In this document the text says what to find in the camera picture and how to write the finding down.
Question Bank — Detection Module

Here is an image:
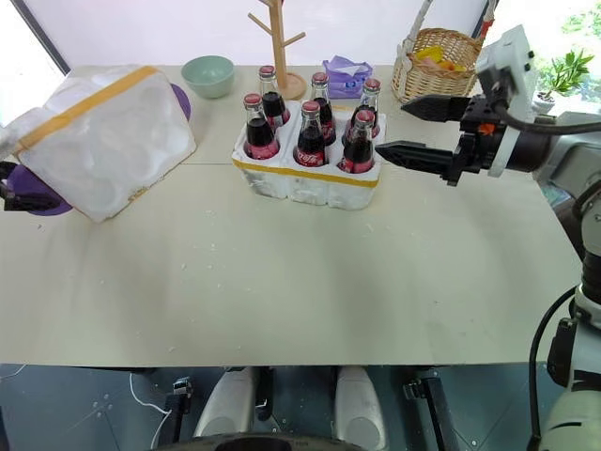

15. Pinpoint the orange fruit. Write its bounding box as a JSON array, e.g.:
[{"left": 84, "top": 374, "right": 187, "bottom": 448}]
[{"left": 439, "top": 57, "right": 471, "bottom": 74}]

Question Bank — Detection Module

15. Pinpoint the pale green bowl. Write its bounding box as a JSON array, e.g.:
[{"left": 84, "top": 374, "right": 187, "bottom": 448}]
[{"left": 180, "top": 54, "right": 237, "bottom": 100}]

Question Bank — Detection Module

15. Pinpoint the green plant in white pot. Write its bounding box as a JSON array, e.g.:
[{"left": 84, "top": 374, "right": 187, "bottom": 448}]
[{"left": 534, "top": 48, "right": 595, "bottom": 115}]

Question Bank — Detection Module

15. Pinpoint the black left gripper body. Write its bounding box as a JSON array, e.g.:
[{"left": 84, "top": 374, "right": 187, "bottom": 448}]
[{"left": 0, "top": 161, "right": 18, "bottom": 212}]

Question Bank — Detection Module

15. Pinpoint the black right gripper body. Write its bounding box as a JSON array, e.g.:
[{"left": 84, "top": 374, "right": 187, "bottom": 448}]
[{"left": 447, "top": 93, "right": 509, "bottom": 189}]

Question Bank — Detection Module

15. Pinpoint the thin white cord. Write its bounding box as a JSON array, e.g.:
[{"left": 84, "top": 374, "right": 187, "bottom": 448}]
[{"left": 128, "top": 370, "right": 174, "bottom": 451}]

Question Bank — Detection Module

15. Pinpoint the dark window frame bar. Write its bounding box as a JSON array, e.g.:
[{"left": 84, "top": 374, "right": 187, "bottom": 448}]
[{"left": 8, "top": 0, "right": 72, "bottom": 77}]

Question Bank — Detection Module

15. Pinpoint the white foam crate yellow tape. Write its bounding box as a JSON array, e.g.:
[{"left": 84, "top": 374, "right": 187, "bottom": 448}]
[{"left": 231, "top": 100, "right": 388, "bottom": 211}]

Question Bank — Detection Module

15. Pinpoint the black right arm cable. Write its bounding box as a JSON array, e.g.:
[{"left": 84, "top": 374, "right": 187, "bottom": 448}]
[{"left": 527, "top": 285, "right": 581, "bottom": 451}]

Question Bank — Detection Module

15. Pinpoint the wooden mug tree stand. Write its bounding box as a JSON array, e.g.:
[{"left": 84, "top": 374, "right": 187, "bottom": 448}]
[{"left": 247, "top": 0, "right": 309, "bottom": 101}]

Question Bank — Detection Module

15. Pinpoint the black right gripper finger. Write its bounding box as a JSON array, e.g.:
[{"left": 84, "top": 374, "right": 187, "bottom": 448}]
[
  {"left": 400, "top": 94, "right": 467, "bottom": 125},
  {"left": 375, "top": 140, "right": 460, "bottom": 183}
]

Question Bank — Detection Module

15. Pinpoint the dark rounded robot torso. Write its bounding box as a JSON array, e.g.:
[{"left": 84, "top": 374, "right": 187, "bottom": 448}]
[{"left": 177, "top": 436, "right": 359, "bottom": 451}]

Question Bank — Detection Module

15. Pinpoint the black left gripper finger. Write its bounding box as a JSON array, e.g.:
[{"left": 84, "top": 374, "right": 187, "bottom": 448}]
[{"left": 3, "top": 189, "right": 65, "bottom": 213}]

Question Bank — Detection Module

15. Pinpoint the wicker basket with handle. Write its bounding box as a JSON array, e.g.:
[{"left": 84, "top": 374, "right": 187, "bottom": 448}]
[{"left": 391, "top": 0, "right": 485, "bottom": 105}]

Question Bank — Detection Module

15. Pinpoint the white rounded robot foot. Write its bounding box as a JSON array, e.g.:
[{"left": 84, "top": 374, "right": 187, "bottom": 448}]
[
  {"left": 193, "top": 365, "right": 258, "bottom": 441},
  {"left": 333, "top": 365, "right": 388, "bottom": 451}
]

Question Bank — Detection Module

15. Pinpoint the purple round plate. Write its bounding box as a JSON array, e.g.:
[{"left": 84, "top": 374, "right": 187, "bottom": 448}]
[
  {"left": 8, "top": 163, "right": 75, "bottom": 218},
  {"left": 167, "top": 83, "right": 194, "bottom": 125}
]

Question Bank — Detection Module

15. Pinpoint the glass cola bottle red cap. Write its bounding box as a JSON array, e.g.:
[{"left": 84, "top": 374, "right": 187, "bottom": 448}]
[
  {"left": 344, "top": 78, "right": 383, "bottom": 144},
  {"left": 242, "top": 92, "right": 282, "bottom": 162},
  {"left": 310, "top": 71, "right": 338, "bottom": 148},
  {"left": 293, "top": 100, "right": 331, "bottom": 168},
  {"left": 337, "top": 108, "right": 378, "bottom": 175},
  {"left": 257, "top": 65, "right": 292, "bottom": 131}
]

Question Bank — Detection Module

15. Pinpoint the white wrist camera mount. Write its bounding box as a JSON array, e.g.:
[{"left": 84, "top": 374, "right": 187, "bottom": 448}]
[
  {"left": 475, "top": 24, "right": 539, "bottom": 178},
  {"left": 0, "top": 106, "right": 49, "bottom": 161}
]

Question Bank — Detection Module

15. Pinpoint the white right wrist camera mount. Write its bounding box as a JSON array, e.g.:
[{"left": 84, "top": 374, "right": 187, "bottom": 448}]
[{"left": 475, "top": 24, "right": 539, "bottom": 178}]

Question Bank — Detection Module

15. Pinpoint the white taped foam box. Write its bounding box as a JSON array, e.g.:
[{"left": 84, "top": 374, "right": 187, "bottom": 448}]
[{"left": 16, "top": 65, "right": 198, "bottom": 225}]

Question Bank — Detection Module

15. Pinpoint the black table leg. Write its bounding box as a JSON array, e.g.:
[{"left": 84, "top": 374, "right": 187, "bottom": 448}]
[
  {"left": 164, "top": 375, "right": 194, "bottom": 443},
  {"left": 402, "top": 365, "right": 460, "bottom": 451}
]

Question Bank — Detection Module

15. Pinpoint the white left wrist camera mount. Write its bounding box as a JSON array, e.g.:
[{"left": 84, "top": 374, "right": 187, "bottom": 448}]
[{"left": 0, "top": 106, "right": 49, "bottom": 161}]

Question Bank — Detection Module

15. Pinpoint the purple tissue pack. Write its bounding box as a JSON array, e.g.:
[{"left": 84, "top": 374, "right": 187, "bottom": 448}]
[{"left": 322, "top": 54, "right": 376, "bottom": 101}]

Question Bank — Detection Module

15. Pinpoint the grey pole with orange band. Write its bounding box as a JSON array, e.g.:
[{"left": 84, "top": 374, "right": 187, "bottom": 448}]
[{"left": 470, "top": 0, "right": 500, "bottom": 44}]

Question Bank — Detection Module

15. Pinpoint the yellow fruit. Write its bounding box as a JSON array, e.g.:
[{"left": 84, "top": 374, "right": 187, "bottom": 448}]
[{"left": 414, "top": 45, "right": 446, "bottom": 63}]

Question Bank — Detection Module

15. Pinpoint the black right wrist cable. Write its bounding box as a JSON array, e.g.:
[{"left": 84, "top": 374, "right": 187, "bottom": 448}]
[{"left": 489, "top": 96, "right": 572, "bottom": 135}]

